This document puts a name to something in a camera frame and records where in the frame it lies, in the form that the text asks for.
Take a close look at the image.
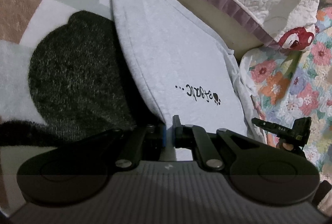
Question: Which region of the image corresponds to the checkered brown white blanket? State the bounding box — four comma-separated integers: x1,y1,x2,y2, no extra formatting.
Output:
0,0,123,214

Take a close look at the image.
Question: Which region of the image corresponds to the floral quilted blanket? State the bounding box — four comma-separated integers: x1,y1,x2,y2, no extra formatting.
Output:
240,3,331,181

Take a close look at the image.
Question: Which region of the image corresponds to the white hooded sweatshirt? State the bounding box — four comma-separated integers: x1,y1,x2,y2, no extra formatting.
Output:
112,0,265,161

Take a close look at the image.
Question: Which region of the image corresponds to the black knitted garment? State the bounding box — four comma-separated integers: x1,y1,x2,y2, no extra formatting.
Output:
1,11,163,147

